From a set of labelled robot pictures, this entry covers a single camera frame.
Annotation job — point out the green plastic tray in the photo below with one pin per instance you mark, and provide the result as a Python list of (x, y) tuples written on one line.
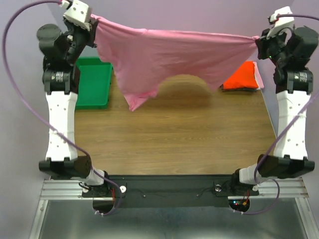
[(94, 84)]

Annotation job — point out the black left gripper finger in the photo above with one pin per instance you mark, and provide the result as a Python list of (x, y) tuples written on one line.
[(91, 39), (94, 24)]

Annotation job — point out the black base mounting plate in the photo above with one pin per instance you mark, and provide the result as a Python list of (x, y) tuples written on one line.
[(133, 200)]

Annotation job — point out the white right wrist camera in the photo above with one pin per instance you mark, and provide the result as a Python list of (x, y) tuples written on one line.
[(279, 20)]

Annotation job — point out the folded orange t shirt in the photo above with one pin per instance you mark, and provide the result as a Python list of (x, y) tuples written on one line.
[(244, 77)]

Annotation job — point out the folded light pink t shirt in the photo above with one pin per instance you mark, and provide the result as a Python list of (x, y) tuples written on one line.
[(258, 77)]

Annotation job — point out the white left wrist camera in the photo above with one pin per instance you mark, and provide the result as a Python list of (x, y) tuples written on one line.
[(77, 12)]

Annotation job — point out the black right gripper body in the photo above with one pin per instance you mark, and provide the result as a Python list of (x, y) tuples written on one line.
[(276, 47)]

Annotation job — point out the aluminium frame rail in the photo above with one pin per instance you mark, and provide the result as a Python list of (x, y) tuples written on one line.
[(71, 190)]

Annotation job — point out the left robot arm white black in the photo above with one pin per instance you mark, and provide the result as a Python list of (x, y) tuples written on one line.
[(61, 79)]

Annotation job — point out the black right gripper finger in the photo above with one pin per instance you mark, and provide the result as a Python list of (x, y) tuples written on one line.
[(261, 42), (262, 53)]

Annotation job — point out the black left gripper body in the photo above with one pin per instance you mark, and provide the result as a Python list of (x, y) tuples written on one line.
[(77, 39)]

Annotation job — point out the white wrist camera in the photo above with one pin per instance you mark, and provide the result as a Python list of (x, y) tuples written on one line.
[(279, 20), (77, 12)]

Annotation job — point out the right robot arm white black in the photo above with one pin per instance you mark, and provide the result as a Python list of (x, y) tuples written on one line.
[(287, 157)]

